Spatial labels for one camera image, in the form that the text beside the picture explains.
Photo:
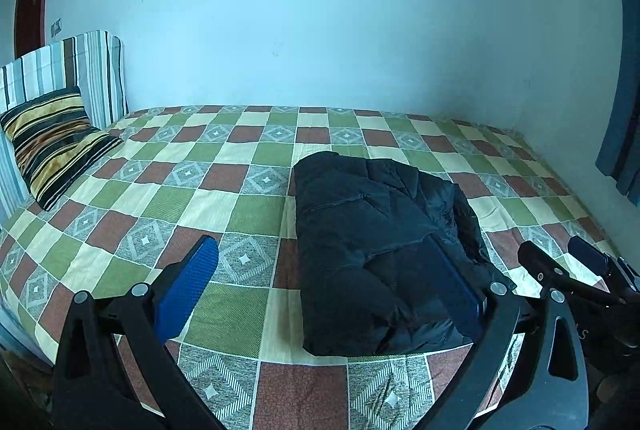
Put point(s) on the wall light switch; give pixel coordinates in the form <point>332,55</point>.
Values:
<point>56,28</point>

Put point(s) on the striped yellow black pillow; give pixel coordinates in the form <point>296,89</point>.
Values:
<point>54,142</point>

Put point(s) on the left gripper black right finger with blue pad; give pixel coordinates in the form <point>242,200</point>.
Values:
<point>525,369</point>

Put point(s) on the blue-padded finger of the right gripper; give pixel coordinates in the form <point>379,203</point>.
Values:
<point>617,274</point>

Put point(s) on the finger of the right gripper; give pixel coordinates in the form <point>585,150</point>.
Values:
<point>548,273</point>

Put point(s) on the black quilted puffer jacket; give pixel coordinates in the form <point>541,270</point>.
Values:
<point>366,234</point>

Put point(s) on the dark blue curtain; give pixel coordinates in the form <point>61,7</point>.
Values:
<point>619,152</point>

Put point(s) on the dark brown wooden door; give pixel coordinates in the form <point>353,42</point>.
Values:
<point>28,26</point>

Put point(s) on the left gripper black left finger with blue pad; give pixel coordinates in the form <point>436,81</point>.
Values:
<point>91,389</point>

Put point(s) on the checkered green brown bed sheet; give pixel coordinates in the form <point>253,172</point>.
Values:
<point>225,171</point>

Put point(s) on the striped blue headboard cover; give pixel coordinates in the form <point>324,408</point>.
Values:
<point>93,61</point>

